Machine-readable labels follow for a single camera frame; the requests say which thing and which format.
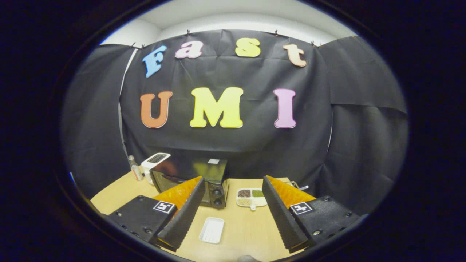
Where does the white toaster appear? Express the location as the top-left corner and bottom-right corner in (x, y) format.
(141, 152), (171, 185)

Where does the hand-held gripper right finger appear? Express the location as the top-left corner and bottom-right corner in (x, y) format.
(262, 175), (361, 253)

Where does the black backdrop cloth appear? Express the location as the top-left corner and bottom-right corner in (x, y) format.
(60, 29), (409, 215)

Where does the clear bottle orange label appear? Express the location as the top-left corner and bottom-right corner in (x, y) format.
(128, 155), (143, 181)

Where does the small white tray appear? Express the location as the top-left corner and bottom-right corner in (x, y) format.
(198, 217), (225, 244)

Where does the black toaster oven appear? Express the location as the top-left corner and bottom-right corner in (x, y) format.
(150, 157), (230, 209)

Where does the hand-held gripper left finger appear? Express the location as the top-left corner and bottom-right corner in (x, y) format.
(106, 176), (206, 251)

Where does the white divided dish of beans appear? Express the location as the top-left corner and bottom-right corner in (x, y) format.
(236, 188), (268, 211)

